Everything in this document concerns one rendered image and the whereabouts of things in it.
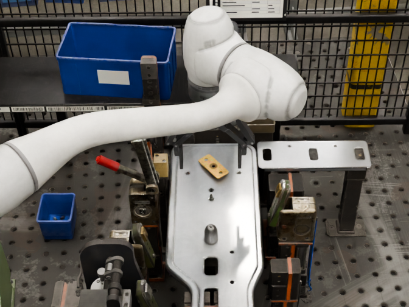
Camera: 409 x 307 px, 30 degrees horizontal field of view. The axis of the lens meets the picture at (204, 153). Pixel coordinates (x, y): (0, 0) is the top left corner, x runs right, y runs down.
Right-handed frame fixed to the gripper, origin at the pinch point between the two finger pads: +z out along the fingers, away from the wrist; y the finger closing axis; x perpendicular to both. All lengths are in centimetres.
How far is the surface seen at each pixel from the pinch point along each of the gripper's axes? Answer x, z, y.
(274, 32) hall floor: 207, 114, 32
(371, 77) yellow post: 58, 23, 49
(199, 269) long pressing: -21.5, 13.0, -2.7
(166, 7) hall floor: 232, 115, -26
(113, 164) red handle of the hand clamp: -0.6, 0.1, -22.7
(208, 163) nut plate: 10.9, 12.0, -0.7
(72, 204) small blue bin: 17, 34, -39
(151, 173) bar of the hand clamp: -1.9, 2.2, -13.9
